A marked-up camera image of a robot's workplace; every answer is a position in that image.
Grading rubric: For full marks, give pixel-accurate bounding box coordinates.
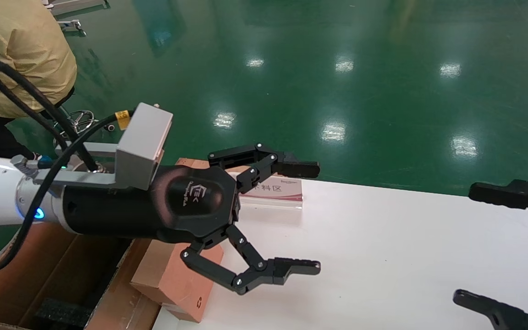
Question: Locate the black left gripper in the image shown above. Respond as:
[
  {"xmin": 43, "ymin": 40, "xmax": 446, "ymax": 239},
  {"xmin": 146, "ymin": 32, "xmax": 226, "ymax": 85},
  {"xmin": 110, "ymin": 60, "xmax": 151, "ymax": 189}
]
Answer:
[{"xmin": 61, "ymin": 143, "xmax": 322, "ymax": 295}]

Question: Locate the black foam block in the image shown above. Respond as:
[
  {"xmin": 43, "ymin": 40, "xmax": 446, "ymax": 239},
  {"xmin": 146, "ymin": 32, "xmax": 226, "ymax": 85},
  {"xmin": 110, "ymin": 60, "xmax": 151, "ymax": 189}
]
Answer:
[{"xmin": 35, "ymin": 298, "xmax": 93, "ymax": 330}]

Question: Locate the grey metal frame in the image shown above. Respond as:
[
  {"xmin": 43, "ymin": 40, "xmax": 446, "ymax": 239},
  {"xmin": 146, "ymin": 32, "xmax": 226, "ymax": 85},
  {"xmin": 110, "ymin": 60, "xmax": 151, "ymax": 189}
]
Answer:
[{"xmin": 42, "ymin": 0, "xmax": 111, "ymax": 33}]

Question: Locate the acrylic sign with red stripe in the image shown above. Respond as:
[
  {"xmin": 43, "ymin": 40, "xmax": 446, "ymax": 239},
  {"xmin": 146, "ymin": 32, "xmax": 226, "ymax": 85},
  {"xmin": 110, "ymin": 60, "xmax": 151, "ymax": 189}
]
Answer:
[{"xmin": 239, "ymin": 176, "xmax": 303, "ymax": 210}]

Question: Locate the small cardboard box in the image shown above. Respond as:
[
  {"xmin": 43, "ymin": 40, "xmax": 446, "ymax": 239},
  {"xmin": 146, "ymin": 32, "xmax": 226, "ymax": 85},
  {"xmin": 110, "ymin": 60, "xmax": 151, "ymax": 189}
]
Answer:
[{"xmin": 130, "ymin": 238, "xmax": 224, "ymax": 323}]

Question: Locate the large cardboard box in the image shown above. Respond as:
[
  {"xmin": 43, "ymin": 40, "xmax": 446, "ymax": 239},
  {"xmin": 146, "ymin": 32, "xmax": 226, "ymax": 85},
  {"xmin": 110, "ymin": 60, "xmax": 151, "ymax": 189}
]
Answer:
[{"xmin": 0, "ymin": 158, "xmax": 249, "ymax": 330}]

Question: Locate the black cable with yellow tag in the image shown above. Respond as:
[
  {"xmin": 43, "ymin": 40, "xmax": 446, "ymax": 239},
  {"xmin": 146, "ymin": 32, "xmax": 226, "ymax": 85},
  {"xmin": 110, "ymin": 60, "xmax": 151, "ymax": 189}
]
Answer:
[{"xmin": 0, "ymin": 109, "xmax": 132, "ymax": 272}]

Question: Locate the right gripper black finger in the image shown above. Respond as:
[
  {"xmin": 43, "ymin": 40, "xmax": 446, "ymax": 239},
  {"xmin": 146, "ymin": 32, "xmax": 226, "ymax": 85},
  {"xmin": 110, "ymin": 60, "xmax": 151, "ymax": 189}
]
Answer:
[
  {"xmin": 453, "ymin": 289, "xmax": 528, "ymax": 330},
  {"xmin": 469, "ymin": 179, "xmax": 528, "ymax": 228}
]

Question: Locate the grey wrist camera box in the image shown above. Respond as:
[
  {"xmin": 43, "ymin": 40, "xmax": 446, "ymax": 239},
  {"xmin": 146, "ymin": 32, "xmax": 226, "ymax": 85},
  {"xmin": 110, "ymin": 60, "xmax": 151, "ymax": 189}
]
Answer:
[{"xmin": 33, "ymin": 103, "xmax": 174, "ymax": 191}]

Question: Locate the person in yellow jacket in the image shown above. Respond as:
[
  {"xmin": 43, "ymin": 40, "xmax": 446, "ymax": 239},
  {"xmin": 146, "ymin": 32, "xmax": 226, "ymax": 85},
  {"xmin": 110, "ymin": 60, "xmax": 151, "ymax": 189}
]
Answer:
[{"xmin": 0, "ymin": 0, "xmax": 77, "ymax": 161}]

